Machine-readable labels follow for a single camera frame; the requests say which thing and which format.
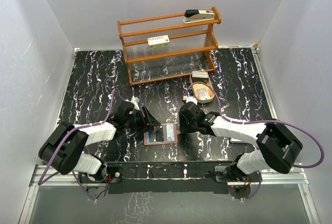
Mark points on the tan oval plastic tray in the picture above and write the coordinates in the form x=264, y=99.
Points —
x=202, y=85

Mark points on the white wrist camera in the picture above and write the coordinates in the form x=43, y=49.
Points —
x=188, y=99
x=135, y=101

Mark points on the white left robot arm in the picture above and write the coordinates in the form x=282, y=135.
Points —
x=64, y=148

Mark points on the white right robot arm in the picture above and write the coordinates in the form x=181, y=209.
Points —
x=277, y=147

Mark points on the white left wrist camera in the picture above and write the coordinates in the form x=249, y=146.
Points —
x=135, y=101

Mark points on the loose cards in tray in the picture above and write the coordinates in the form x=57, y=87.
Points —
x=203, y=94

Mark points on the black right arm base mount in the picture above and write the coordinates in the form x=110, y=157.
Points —
x=224, y=174

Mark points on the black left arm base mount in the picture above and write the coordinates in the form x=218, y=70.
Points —
x=114, y=175

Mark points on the small white flat device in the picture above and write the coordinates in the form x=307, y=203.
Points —
x=233, y=140

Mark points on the black and white stapler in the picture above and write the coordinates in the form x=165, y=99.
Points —
x=195, y=15

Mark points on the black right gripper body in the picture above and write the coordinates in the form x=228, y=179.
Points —
x=188, y=126

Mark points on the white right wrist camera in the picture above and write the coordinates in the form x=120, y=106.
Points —
x=188, y=99

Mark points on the stack of cards in tray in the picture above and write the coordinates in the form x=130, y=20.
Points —
x=199, y=76

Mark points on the white staples box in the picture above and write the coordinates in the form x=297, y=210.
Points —
x=158, y=42

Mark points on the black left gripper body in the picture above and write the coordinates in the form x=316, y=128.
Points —
x=136, y=122

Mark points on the black VIP credit card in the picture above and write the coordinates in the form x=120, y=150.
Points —
x=157, y=135

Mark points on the wooden three-tier shelf rack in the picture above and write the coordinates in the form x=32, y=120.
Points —
x=190, y=49

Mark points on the pink leather card holder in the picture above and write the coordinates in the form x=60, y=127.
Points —
x=166, y=133

